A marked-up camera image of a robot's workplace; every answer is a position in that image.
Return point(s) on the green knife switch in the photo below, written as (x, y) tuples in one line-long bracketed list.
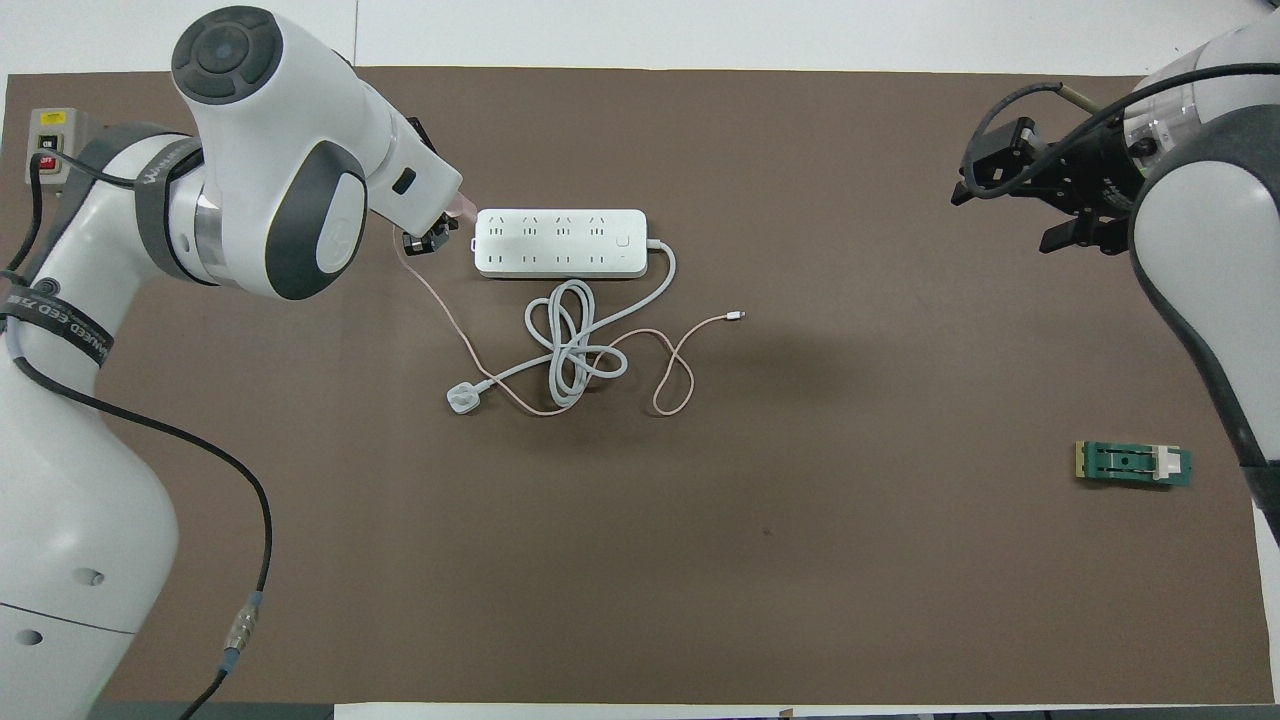
[(1120, 463)]

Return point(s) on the grey on-off switch box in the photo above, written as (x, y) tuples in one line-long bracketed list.
[(50, 130)]

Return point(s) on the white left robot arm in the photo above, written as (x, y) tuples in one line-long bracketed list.
[(260, 120)]

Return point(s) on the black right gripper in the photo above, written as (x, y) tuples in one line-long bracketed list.
[(1070, 170)]

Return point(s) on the pink charger block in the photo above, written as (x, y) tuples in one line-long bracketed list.
[(462, 212)]

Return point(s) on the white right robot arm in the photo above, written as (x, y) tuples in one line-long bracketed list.
[(1200, 230)]

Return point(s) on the white power strip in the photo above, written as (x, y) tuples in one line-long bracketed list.
[(560, 243)]

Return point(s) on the brown table mat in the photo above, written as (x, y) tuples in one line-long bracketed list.
[(800, 600)]

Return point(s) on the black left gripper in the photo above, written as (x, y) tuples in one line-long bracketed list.
[(420, 135)]

